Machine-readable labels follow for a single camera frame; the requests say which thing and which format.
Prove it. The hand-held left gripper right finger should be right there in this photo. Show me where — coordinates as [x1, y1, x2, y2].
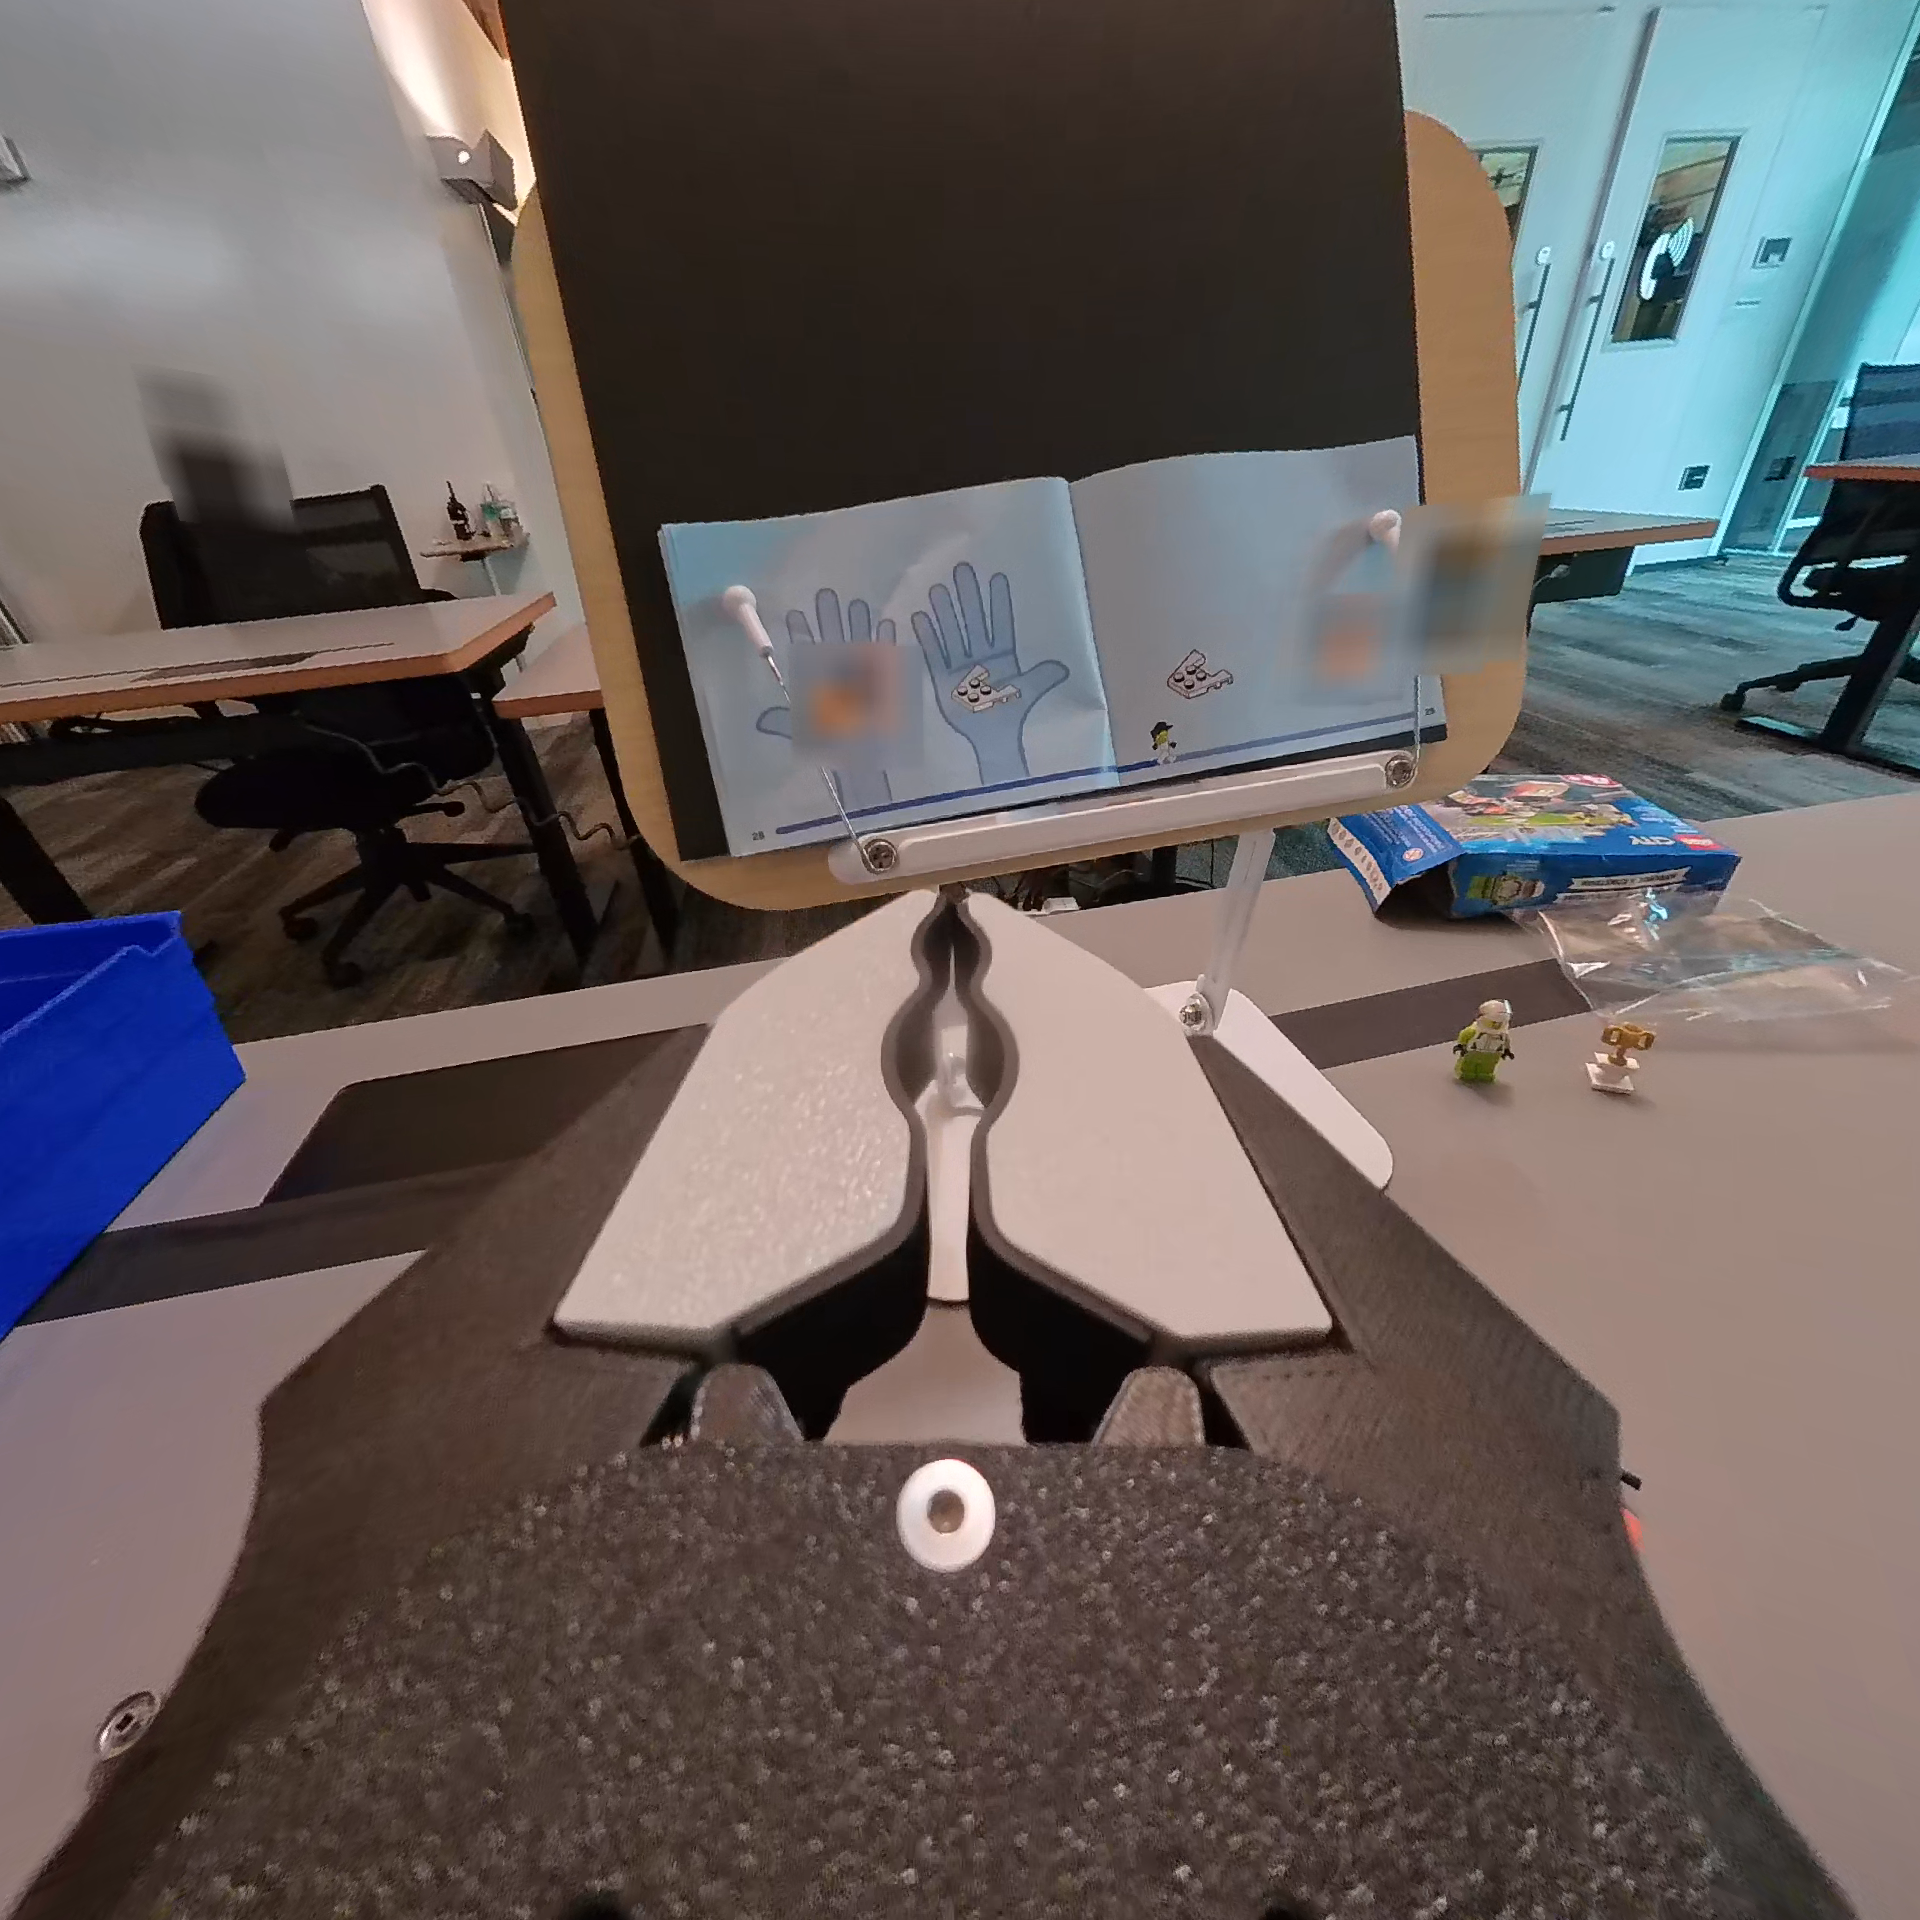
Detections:
[957, 892, 1338, 1405]

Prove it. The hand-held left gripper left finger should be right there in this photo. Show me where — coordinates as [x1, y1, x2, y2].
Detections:
[554, 892, 959, 1405]

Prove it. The white book stand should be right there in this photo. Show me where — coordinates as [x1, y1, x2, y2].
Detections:
[716, 513, 1431, 1309]

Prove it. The instruction booklet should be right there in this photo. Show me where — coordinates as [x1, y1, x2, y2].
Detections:
[657, 439, 1452, 855]

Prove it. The blue cardboard box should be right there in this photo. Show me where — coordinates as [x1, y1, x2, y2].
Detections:
[1328, 773, 1743, 924]

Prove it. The black office chair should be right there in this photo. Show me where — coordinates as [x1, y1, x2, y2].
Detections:
[1722, 362, 1920, 770]
[140, 481, 578, 985]

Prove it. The clear plastic bag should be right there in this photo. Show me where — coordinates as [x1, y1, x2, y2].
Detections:
[1543, 883, 1910, 1030]

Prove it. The blue storage bin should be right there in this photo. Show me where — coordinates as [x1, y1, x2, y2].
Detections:
[0, 911, 252, 1339]

